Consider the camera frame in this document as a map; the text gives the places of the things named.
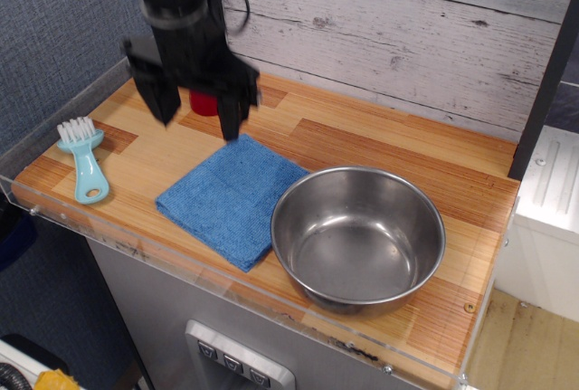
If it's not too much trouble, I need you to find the clear acrylic table guard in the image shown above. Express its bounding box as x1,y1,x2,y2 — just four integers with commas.
2,169,519,389

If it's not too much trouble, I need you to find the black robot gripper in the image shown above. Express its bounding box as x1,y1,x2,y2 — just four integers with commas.
122,25,260,140

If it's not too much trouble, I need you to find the yellow object bottom left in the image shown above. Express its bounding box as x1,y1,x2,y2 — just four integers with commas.
33,369,80,390

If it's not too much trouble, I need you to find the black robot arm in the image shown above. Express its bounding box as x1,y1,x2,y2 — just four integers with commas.
123,0,260,141

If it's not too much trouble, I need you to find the red egg-shaped object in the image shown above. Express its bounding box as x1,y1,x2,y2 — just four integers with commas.
189,90,218,117

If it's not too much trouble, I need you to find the blue cloth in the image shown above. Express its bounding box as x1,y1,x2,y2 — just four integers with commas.
156,135,308,272

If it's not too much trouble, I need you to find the stainless steel pot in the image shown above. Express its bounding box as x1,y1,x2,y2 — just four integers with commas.
271,166,446,316

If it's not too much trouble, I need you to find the light blue scrub brush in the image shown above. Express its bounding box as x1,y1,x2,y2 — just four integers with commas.
57,117,109,205

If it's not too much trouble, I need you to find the silver dispenser panel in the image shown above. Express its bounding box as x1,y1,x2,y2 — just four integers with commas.
185,319,296,389

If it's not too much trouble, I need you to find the dark grey right post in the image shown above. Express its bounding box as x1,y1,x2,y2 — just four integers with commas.
508,0,578,181

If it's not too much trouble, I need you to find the black corrugated hose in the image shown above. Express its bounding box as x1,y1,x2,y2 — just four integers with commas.
0,361,33,390

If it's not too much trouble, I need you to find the white appliance at right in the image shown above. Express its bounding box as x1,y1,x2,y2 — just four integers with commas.
495,126,578,321

